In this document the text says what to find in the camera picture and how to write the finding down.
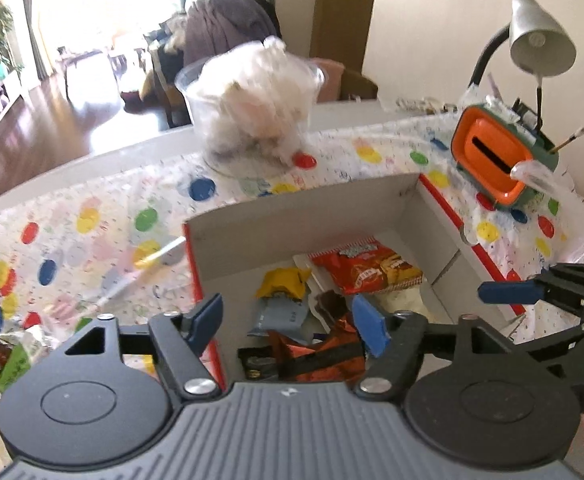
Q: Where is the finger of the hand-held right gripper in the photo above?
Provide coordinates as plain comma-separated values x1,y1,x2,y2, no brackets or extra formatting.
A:
478,262,584,313
516,312,584,378

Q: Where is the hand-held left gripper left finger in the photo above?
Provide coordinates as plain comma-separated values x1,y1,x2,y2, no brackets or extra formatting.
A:
64,292,225,402

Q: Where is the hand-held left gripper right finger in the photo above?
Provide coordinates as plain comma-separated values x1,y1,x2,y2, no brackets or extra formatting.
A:
351,294,517,402

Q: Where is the cream snack packet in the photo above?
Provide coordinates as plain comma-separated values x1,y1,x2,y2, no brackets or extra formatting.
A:
377,282,442,321

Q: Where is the blue snack packet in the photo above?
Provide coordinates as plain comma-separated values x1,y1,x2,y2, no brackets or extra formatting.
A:
247,297,313,341

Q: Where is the red and white cardboard box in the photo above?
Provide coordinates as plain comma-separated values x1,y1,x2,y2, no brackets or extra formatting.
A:
182,171,527,391

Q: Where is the brown chocolate snack packet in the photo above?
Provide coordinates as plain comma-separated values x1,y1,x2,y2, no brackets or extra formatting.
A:
314,290,357,331

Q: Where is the red snack packet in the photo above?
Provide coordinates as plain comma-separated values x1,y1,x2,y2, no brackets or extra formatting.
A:
309,240,425,295

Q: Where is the orange snack packet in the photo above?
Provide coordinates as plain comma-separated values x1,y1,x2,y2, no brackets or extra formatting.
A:
267,310,373,386

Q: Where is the black and gold snack packet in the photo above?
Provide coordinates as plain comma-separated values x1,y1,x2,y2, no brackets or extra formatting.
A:
237,347,280,381

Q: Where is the small yellow snack packet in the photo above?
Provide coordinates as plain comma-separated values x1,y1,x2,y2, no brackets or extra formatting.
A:
256,267,313,301

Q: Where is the clear wrapped straw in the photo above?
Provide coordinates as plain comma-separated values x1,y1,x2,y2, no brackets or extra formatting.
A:
94,235,187,311

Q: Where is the orange and green dispenser box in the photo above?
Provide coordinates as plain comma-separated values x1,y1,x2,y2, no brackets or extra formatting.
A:
450,102,560,211

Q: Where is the thin paint brush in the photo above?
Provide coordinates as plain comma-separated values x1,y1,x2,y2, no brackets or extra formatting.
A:
549,127,584,153

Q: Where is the polka dot tablecloth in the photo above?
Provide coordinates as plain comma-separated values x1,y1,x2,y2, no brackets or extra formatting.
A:
0,110,584,471

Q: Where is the green snack packet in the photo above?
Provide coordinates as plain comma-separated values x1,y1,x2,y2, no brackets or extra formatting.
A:
0,342,38,393

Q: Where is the bunch of keys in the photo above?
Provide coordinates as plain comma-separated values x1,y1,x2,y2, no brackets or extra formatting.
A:
397,97,460,113

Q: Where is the clear plastic bowl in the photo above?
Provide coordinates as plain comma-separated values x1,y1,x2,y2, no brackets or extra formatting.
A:
174,57,325,173

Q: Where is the crumpled clear plastic bag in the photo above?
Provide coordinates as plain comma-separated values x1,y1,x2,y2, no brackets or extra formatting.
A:
192,35,317,161

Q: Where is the brown chair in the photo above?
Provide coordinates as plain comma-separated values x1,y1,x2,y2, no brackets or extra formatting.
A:
317,57,379,103

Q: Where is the grey desk lamp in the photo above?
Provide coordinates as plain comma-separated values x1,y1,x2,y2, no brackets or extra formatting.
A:
468,0,577,106

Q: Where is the grey garment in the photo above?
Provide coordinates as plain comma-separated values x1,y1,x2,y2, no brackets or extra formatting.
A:
184,0,280,63

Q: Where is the green houseplant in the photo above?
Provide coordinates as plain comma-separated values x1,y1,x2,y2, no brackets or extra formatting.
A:
0,5,23,76

